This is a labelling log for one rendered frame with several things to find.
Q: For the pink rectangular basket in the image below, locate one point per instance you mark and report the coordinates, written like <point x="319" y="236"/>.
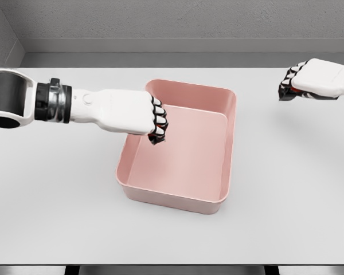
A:
<point x="186" y="160"/>

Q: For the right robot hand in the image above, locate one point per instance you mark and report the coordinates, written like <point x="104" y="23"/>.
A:
<point x="312" y="76"/>

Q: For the black and red industrial switch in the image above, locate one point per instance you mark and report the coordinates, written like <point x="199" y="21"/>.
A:
<point x="156" y="140"/>
<point x="285" y="95"/>

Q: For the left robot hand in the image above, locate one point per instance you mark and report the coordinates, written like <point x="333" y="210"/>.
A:
<point x="129" y="111"/>

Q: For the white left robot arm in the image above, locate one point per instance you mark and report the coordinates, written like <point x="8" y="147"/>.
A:
<point x="80" y="104"/>

